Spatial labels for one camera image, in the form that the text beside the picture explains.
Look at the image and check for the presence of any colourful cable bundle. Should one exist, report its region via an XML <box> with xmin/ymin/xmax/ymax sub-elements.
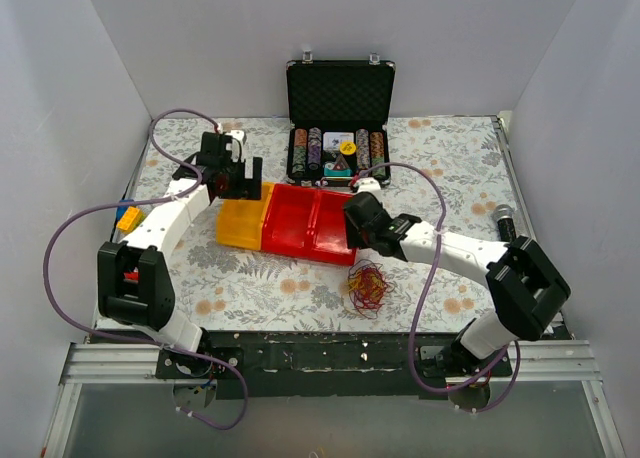
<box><xmin>344</xmin><ymin>258</ymin><xmax>396</xmax><ymax>320</ymax></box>

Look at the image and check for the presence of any yellow plastic bin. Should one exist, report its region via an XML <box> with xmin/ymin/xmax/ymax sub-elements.
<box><xmin>216</xmin><ymin>182</ymin><xmax>275</xmax><ymax>251</ymax></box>

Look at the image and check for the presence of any red plastic bin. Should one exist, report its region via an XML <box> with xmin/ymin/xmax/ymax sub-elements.
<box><xmin>261</xmin><ymin>184</ymin><xmax>318</xmax><ymax>259</ymax></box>
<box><xmin>308</xmin><ymin>191</ymin><xmax>356</xmax><ymax>266</ymax></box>

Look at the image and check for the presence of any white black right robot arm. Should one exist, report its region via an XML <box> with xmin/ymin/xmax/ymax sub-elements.
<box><xmin>343</xmin><ymin>192</ymin><xmax>571</xmax><ymax>376</ymax></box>

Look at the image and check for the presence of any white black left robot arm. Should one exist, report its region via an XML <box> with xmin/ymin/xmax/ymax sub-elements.
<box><xmin>97</xmin><ymin>130</ymin><xmax>262</xmax><ymax>378</ymax></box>

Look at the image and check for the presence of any black poker chip case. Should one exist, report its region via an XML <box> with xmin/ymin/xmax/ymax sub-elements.
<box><xmin>286</xmin><ymin>52</ymin><xmax>396</xmax><ymax>187</ymax></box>

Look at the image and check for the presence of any black handheld microphone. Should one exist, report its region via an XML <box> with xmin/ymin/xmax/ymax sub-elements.
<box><xmin>492</xmin><ymin>204</ymin><xmax>517</xmax><ymax>243</ymax></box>

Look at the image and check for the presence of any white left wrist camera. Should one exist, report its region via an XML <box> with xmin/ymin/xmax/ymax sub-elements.
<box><xmin>222</xmin><ymin>129</ymin><xmax>247</xmax><ymax>161</ymax></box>

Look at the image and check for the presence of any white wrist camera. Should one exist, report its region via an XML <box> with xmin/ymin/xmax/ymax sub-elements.
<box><xmin>222</xmin><ymin>129</ymin><xmax>247</xmax><ymax>161</ymax></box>
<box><xmin>351</xmin><ymin>177</ymin><xmax>382</xmax><ymax>197</ymax></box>

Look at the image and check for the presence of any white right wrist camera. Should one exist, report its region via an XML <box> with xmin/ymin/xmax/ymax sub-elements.
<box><xmin>351</xmin><ymin>177</ymin><xmax>382</xmax><ymax>197</ymax></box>

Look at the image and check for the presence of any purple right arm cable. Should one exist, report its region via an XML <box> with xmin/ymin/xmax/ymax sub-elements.
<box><xmin>352</xmin><ymin>162</ymin><xmax>521</xmax><ymax>413</ymax></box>

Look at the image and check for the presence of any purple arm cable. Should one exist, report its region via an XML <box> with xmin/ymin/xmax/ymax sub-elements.
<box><xmin>43</xmin><ymin>108</ymin><xmax>249</xmax><ymax>430</ymax></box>
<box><xmin>352</xmin><ymin>162</ymin><xmax>521</xmax><ymax>413</ymax></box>

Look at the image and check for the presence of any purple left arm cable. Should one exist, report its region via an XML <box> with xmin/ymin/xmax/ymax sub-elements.
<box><xmin>43</xmin><ymin>108</ymin><xmax>249</xmax><ymax>430</ymax></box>

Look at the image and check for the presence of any aluminium frame rail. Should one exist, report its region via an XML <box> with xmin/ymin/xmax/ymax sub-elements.
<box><xmin>60</xmin><ymin>343</ymin><xmax>159</xmax><ymax>385</ymax></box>

